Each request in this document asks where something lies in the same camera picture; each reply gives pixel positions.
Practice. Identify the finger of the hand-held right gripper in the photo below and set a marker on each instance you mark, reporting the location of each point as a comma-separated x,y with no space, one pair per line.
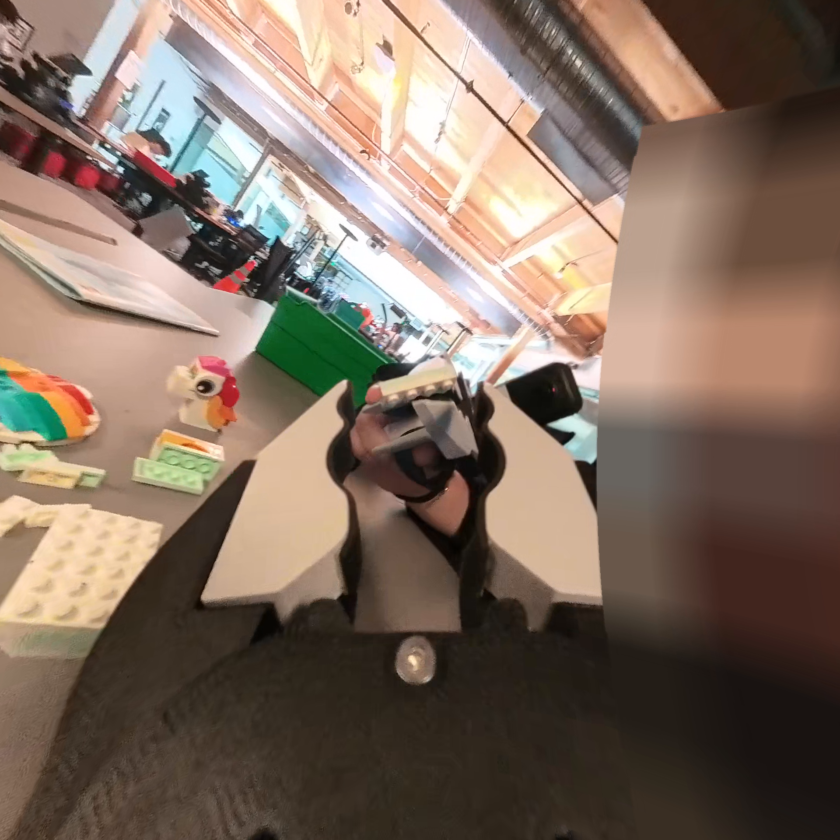
446,426
400,439

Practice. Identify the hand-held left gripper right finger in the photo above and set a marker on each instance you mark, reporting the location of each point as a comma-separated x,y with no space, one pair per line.
544,525

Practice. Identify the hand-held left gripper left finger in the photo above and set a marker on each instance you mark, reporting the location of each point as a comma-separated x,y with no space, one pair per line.
275,525

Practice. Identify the mint green lego plate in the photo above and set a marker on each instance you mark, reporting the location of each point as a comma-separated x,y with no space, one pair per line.
174,471

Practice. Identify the orange and white lego brick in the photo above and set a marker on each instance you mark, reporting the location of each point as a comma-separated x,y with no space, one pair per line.
190,446

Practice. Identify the white lego animal figure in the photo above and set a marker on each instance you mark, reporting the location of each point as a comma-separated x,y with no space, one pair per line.
200,394

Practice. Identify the large white lego plate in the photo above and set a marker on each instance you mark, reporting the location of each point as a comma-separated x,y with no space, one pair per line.
79,577

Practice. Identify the pale mint lego plate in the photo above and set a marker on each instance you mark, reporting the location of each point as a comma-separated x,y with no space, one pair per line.
62,475

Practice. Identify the rainbow lego build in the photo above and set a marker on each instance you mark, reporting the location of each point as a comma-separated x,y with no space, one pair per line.
39,407

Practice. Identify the small mint lego piece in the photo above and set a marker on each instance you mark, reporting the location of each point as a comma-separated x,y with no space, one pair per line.
19,457

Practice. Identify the lego instruction booklet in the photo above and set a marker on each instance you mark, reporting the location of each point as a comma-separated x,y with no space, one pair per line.
98,282

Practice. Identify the person's right hand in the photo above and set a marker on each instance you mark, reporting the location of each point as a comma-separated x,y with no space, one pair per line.
439,512

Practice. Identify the green plastic bin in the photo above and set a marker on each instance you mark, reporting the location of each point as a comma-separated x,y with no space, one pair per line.
315,341

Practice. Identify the orange traffic cone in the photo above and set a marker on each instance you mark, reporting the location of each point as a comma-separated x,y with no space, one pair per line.
236,279

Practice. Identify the red stool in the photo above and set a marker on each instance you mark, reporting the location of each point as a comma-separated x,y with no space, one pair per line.
16,143
56,161
85,174

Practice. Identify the grey ribbed ceiling duct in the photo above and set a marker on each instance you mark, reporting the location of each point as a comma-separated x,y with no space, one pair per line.
584,98

